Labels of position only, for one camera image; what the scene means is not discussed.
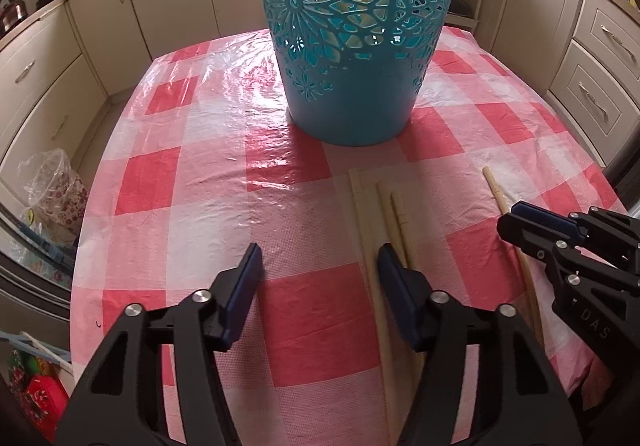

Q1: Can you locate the teal perforated plastic basket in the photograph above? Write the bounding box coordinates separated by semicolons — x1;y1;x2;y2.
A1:
245;0;473;147

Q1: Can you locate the red white checked tablecloth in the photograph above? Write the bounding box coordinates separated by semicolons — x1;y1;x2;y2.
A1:
70;26;626;446

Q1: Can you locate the wide cream cabinet door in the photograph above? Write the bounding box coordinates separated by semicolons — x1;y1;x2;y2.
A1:
500;0;587;96

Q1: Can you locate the floral plastic bag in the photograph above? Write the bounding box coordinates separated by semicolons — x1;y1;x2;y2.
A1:
19;148;92;249

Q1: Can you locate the red floral bag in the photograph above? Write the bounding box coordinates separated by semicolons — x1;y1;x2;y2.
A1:
7;348;71;444

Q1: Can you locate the cream cabinet drawer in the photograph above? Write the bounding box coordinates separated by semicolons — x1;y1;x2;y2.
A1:
550;43;640;167
575;0;640;76
0;8;83;119
0;53;108;177

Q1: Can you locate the metal kettle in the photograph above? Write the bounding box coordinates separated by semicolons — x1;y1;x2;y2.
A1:
0;0;29;35

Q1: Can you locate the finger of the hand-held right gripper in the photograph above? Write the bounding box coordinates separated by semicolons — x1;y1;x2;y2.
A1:
496;212;583;291
511;201;640;274

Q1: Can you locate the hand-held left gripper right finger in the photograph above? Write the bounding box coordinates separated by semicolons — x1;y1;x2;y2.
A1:
376;242;586;446

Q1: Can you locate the narrow cream cabinet door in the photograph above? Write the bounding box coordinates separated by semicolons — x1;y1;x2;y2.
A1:
475;0;519;55

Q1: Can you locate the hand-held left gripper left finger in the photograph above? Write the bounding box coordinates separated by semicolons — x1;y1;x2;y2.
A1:
52;242;264;446

